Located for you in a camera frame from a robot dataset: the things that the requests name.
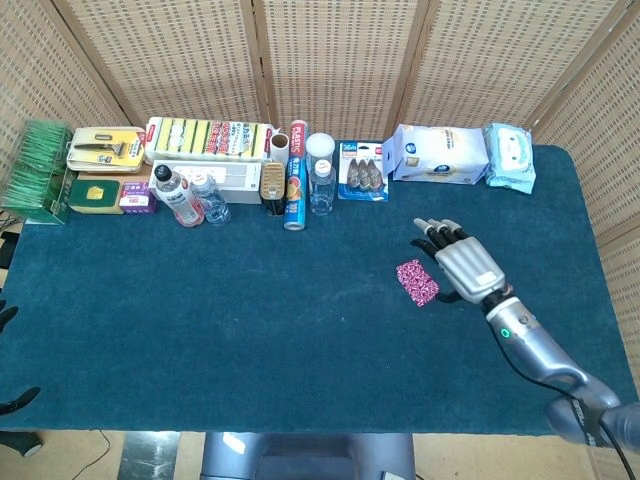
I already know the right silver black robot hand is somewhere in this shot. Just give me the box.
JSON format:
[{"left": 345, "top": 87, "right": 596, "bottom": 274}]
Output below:
[{"left": 409, "top": 217, "right": 507, "bottom": 305}]

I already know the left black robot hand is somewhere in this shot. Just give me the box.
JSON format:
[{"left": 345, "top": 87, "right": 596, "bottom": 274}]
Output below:
[{"left": 0, "top": 299, "right": 42, "bottom": 416}]

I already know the pink patterned card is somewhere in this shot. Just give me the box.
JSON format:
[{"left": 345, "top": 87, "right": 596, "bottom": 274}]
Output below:
[{"left": 395, "top": 258, "right": 441, "bottom": 308}]

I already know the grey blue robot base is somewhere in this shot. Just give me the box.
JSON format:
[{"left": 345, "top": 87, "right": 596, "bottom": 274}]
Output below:
[{"left": 199, "top": 430, "right": 417, "bottom": 480}]

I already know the black object with white end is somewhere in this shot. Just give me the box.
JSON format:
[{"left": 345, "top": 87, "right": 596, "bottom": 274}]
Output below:
[{"left": 0, "top": 430, "right": 42, "bottom": 457}]

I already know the light blue wet wipes pack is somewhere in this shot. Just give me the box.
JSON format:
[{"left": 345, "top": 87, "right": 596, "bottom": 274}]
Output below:
[{"left": 482, "top": 122, "right": 537, "bottom": 195}]

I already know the white facial tissue pack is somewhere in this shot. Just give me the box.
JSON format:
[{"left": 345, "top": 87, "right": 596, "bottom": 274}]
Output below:
[{"left": 382, "top": 123, "right": 490, "bottom": 186}]

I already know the tall clear bottle white cap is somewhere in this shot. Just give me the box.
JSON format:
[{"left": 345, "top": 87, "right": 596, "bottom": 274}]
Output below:
[{"left": 308, "top": 158, "right": 336, "bottom": 217}]

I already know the blue plastic wrap roll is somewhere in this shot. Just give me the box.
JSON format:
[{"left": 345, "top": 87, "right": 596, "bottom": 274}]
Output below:
[{"left": 283, "top": 118, "right": 309, "bottom": 231}]

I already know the clear jar with white lid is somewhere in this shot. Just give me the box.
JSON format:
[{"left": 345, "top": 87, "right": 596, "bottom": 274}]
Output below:
[{"left": 305, "top": 133, "right": 337, "bottom": 164}]

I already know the dark blue felt table mat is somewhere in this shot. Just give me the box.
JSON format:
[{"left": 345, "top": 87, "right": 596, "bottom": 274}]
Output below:
[{"left": 0, "top": 139, "right": 629, "bottom": 436}]

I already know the black can with gold lid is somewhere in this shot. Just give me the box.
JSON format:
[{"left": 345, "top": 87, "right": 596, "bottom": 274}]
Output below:
[{"left": 262, "top": 160, "right": 287, "bottom": 217}]

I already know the dark green small box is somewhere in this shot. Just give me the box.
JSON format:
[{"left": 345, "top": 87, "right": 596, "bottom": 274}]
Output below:
[{"left": 68, "top": 178, "right": 124, "bottom": 215}]

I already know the white lint roller refill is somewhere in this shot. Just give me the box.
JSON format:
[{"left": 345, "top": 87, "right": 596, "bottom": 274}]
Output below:
[{"left": 269, "top": 132, "right": 291, "bottom": 169}]

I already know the green tea bag box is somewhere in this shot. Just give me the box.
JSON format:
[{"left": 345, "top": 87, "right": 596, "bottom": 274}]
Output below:
[{"left": 0, "top": 119, "right": 74, "bottom": 226}]

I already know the small purple box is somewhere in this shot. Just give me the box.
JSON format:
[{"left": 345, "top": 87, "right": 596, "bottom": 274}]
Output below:
[{"left": 118, "top": 181, "right": 157, "bottom": 215}]

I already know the woven bamboo folding screen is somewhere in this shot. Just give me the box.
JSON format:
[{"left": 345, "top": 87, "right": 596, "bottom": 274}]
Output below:
[{"left": 0, "top": 0, "right": 640, "bottom": 361}]

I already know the long white cardboard box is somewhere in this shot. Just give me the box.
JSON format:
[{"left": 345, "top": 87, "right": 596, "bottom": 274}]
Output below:
[{"left": 149, "top": 159, "right": 264, "bottom": 205}]

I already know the pink drink bottle black cap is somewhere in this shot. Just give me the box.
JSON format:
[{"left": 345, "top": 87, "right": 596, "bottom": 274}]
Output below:
[{"left": 152, "top": 163, "right": 205, "bottom": 230}]

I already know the small clear water bottle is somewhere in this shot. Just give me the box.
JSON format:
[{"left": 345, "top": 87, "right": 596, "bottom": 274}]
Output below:
[{"left": 191, "top": 173, "right": 232, "bottom": 226}]

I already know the yellow razor blister pack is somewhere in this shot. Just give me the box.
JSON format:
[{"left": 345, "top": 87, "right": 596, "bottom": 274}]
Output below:
[{"left": 66, "top": 126, "right": 147, "bottom": 171}]

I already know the yellow green sponge multipack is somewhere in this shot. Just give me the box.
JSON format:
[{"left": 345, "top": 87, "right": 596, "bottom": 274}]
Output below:
[{"left": 144, "top": 116, "right": 274, "bottom": 161}]

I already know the thin black floor cable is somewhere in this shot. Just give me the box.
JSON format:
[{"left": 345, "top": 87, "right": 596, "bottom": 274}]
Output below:
[{"left": 79, "top": 428, "right": 114, "bottom": 466}]

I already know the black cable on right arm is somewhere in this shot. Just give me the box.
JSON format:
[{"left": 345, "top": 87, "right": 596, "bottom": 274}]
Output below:
[{"left": 499, "top": 342, "right": 639, "bottom": 480}]

